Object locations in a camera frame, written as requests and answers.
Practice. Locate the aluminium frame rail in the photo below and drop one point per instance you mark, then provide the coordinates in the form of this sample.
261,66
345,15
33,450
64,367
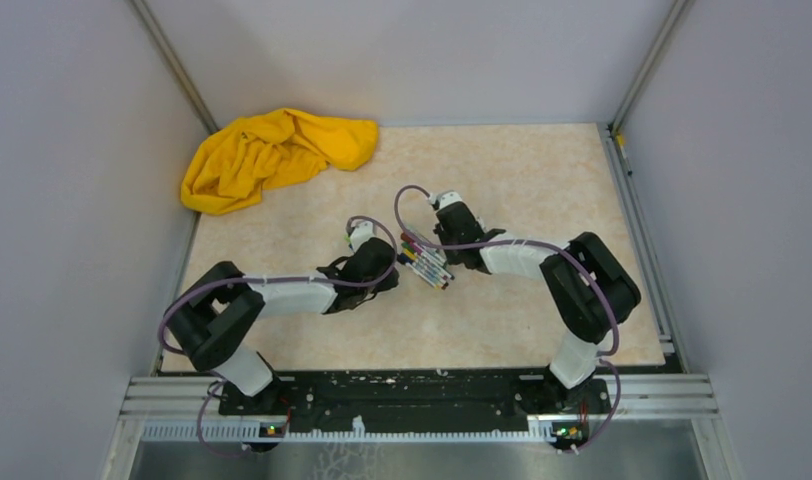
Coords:
186,408

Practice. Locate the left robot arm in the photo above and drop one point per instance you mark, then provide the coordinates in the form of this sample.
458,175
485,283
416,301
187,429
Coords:
210,321

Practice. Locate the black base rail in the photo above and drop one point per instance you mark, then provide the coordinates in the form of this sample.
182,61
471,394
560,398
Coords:
421,401

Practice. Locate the yellow cloth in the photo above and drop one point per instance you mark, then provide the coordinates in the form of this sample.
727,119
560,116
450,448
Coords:
232,168

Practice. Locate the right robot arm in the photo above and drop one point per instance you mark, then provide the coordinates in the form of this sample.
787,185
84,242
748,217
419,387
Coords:
592,291

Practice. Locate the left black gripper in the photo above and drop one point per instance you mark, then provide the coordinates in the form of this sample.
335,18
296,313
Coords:
388,284

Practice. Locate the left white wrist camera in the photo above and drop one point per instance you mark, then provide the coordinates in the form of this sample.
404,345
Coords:
360,233

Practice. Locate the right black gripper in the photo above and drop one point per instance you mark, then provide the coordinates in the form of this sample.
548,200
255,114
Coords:
441,233

